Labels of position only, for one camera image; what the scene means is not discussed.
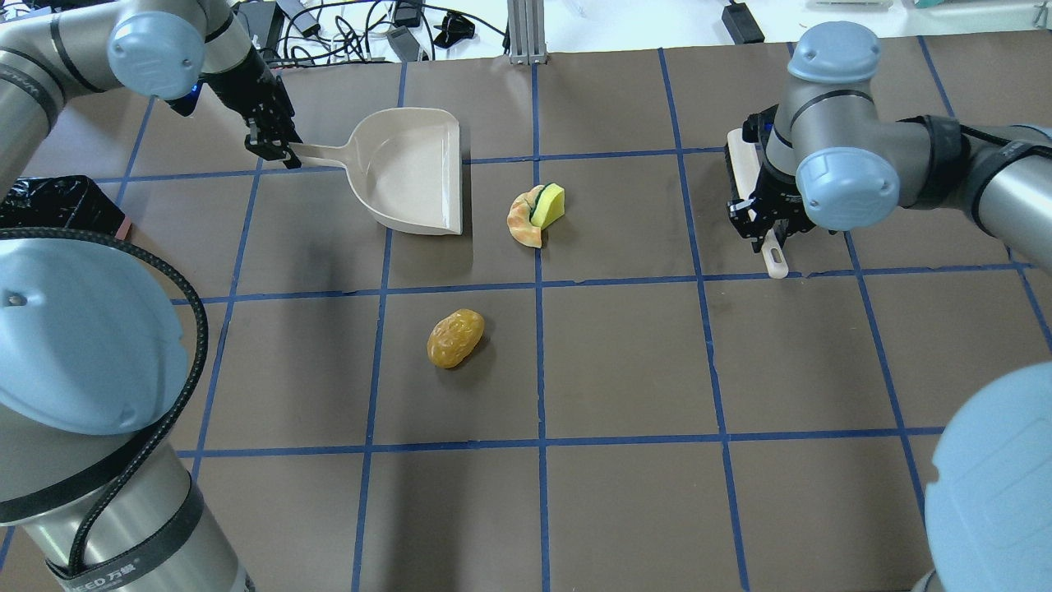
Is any yellow green sponge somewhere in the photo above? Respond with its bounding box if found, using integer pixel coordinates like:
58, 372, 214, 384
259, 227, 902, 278
529, 183, 566, 229

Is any black power adapter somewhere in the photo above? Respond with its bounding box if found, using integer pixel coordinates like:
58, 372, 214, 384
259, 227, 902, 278
721, 1, 765, 45

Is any beige hand brush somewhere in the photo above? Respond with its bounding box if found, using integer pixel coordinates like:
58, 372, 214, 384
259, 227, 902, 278
727, 127, 789, 280

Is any black trash bag bin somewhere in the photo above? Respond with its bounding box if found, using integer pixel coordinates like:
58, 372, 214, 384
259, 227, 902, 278
1, 175, 132, 239

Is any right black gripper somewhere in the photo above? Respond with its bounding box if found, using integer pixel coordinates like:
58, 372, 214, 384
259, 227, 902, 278
727, 154, 816, 252

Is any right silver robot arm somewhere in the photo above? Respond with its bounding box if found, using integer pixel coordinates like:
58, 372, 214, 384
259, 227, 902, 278
725, 21, 1051, 591

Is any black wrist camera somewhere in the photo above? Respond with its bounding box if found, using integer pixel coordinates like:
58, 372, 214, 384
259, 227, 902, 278
741, 104, 778, 151

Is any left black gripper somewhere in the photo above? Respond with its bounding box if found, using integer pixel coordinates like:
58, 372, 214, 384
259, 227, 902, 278
201, 50, 303, 169

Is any aluminium frame post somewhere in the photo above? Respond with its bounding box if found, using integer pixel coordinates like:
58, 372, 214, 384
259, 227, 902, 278
506, 0, 549, 65

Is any orange yellow potato toy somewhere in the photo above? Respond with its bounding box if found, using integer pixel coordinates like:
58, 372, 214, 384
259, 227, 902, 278
426, 308, 485, 368

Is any beige dustpan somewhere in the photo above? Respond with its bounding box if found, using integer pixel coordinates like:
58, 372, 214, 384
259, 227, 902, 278
291, 106, 464, 236

